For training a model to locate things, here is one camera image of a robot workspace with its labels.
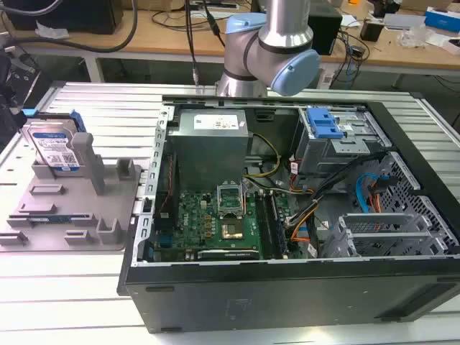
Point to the grey parts rack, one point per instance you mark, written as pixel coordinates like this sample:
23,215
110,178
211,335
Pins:
72,215

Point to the RAM stick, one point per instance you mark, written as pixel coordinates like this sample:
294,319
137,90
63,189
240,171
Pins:
48,218

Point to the black box on bench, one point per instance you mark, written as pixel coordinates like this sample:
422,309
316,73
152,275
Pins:
325,30

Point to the wooden workbench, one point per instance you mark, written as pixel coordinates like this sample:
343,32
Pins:
179,34

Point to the metal disk bay cage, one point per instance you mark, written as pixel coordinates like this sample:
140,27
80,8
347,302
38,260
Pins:
334,147

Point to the black equipment beside table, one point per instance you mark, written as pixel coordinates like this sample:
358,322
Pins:
14,86

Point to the green motherboard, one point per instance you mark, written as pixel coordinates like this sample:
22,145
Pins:
212,215

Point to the small black device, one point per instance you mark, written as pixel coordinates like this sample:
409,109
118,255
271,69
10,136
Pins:
372,29

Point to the grey power supply unit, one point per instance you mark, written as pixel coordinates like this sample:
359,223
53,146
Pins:
208,151

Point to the clear plastic wrapping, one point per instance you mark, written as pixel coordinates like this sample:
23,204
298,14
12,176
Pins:
413,36

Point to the black open PC case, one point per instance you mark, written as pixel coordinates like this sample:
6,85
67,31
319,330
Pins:
287,287

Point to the metal expansion bracket cage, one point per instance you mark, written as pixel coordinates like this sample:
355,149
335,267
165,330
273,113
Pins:
377,233

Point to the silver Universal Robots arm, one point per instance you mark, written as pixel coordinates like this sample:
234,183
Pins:
267,46

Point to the black graphics card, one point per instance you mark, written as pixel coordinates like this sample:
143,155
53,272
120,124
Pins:
230,254

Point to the hard disk in blue carrier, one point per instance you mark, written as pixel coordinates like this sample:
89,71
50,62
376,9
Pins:
54,147

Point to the CPU socket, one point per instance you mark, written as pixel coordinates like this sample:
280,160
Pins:
232,230

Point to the blue cardboard box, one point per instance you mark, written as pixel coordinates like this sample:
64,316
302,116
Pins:
442,17

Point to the blue disk carrier in bay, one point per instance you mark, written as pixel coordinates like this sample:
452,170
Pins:
323,124

